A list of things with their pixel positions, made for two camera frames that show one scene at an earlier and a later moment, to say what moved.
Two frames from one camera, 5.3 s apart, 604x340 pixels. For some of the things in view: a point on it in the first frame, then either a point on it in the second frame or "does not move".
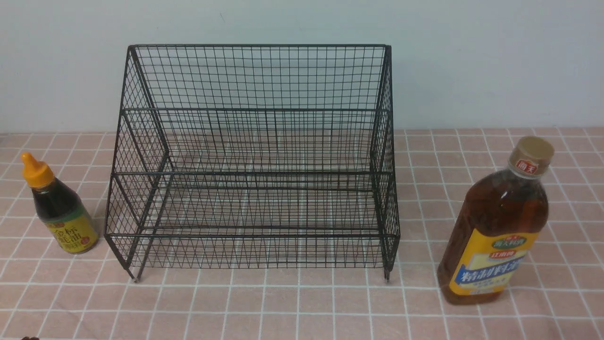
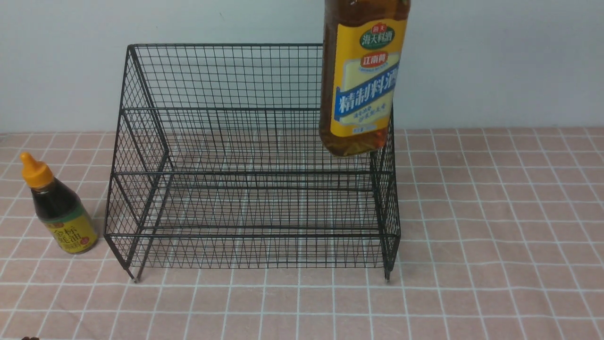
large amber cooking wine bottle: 502,214 to 364,44
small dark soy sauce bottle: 62,211 does not move
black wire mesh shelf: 255,156 does not move
